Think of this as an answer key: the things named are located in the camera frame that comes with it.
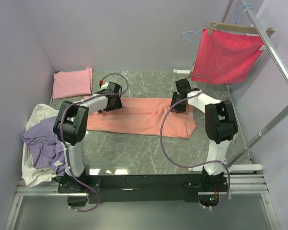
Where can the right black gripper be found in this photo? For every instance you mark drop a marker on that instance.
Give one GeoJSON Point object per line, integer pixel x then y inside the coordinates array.
{"type": "Point", "coordinates": [174, 106]}

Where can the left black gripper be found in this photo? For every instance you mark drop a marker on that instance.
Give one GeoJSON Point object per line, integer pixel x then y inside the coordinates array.
{"type": "Point", "coordinates": [117, 106]}

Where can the salmon orange t shirt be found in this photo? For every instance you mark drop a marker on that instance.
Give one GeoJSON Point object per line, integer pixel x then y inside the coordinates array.
{"type": "Point", "coordinates": [143, 116]}

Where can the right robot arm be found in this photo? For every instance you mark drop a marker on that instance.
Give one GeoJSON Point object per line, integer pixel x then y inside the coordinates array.
{"type": "Point", "coordinates": [220, 121]}

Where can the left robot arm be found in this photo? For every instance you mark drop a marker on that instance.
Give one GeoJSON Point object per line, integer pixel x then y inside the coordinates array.
{"type": "Point", "coordinates": [71, 123]}

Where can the folded pink t shirt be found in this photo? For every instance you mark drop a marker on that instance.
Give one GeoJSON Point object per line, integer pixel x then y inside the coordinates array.
{"type": "Point", "coordinates": [73, 83]}

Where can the red microfiber towel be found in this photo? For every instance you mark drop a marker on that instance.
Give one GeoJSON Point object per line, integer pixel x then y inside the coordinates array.
{"type": "Point", "coordinates": [225, 58]}

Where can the wooden clip hanger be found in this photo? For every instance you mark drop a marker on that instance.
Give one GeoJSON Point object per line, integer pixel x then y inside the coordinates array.
{"type": "Point", "coordinates": [237, 28]}

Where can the lavender purple t shirt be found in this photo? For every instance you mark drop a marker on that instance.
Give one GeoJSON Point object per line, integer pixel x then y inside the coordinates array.
{"type": "Point", "coordinates": [46, 149]}

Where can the black base beam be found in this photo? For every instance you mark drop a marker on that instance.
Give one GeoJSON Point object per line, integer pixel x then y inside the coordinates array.
{"type": "Point", "coordinates": [94, 197]}

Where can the white laundry basket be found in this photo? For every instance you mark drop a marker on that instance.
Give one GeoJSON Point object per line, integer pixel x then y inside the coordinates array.
{"type": "Point", "coordinates": [43, 154]}

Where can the metal clothes rack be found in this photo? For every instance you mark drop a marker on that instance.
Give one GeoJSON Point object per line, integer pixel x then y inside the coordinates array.
{"type": "Point", "coordinates": [259, 98]}

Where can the white t shirt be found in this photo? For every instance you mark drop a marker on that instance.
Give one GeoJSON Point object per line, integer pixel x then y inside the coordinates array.
{"type": "Point", "coordinates": [30, 174]}

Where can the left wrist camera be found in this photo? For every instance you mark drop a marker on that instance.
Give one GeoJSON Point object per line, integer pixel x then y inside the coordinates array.
{"type": "Point", "coordinates": [103, 84]}

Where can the aluminium rail frame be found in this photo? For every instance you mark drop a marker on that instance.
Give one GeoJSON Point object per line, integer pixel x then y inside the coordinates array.
{"type": "Point", "coordinates": [235, 184]}

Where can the blue wire hanger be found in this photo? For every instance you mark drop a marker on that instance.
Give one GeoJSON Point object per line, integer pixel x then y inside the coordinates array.
{"type": "Point", "coordinates": [239, 14]}

